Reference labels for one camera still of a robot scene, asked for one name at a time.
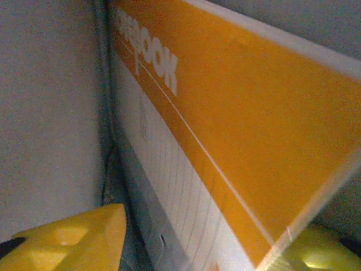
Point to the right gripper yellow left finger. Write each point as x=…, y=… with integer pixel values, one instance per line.
x=70, y=242

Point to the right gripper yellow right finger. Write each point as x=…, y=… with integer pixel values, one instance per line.
x=316, y=254

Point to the orange cover notebook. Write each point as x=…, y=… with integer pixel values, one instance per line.
x=253, y=127

